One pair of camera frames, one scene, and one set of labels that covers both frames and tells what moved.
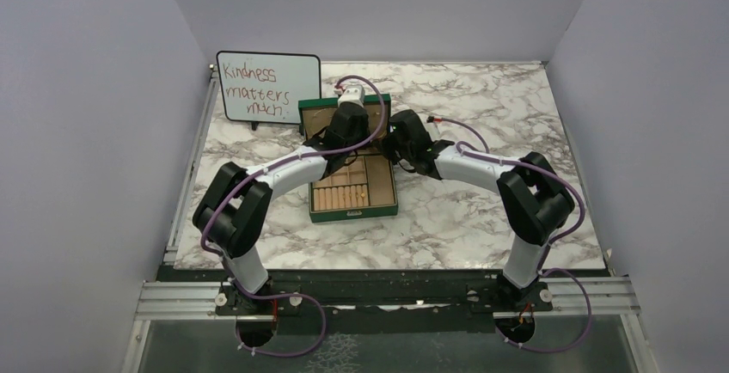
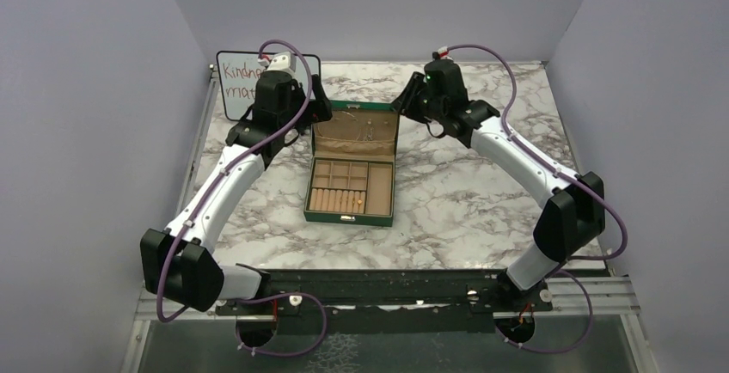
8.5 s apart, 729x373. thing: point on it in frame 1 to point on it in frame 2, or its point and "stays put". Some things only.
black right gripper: (384, 146) to (405, 103)
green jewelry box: (360, 185) stays put
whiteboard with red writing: (260, 87) stays put
